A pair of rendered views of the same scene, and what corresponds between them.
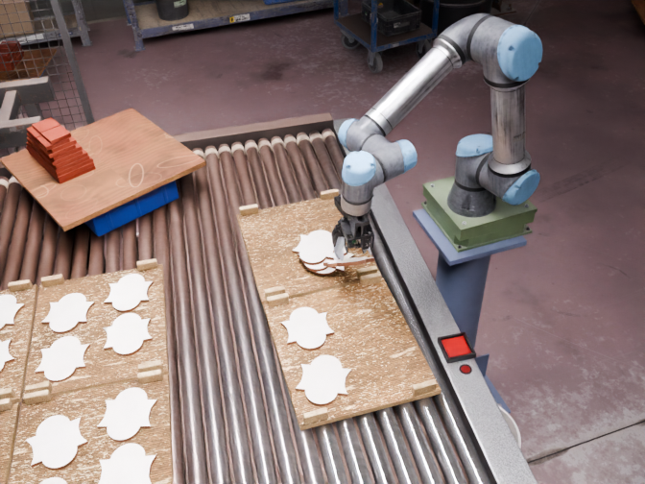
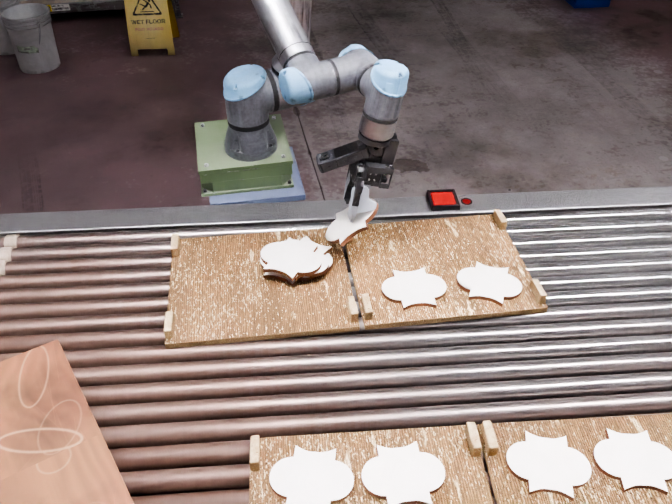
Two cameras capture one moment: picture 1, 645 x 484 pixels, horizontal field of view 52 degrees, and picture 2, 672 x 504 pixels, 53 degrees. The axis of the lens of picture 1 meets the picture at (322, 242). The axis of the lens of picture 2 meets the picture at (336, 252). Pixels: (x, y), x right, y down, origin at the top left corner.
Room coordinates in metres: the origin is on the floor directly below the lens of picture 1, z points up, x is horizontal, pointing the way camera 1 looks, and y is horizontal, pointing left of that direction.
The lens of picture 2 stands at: (1.24, 1.19, 1.99)
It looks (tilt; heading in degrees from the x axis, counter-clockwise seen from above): 40 degrees down; 276
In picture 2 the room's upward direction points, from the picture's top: 1 degrees clockwise
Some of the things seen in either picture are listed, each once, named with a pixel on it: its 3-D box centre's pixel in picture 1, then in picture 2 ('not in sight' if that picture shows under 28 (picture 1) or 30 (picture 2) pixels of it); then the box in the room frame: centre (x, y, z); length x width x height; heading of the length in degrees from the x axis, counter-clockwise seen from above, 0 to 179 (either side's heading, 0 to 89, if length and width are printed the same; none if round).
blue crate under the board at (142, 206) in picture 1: (115, 185); not in sight; (1.83, 0.68, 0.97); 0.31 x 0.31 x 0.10; 39
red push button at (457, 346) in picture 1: (456, 348); (443, 200); (1.10, -0.33, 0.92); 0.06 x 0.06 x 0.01; 11
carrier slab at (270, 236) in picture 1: (304, 244); (259, 282); (1.53, 0.05, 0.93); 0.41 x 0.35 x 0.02; 14
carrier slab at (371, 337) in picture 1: (346, 346); (437, 266); (1.12, -0.05, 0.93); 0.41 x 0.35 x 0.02; 14
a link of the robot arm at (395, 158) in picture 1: (388, 157); (355, 71); (1.34, -0.17, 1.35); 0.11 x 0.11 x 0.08; 32
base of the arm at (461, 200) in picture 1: (472, 190); (249, 132); (1.66, -0.47, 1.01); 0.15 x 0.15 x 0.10
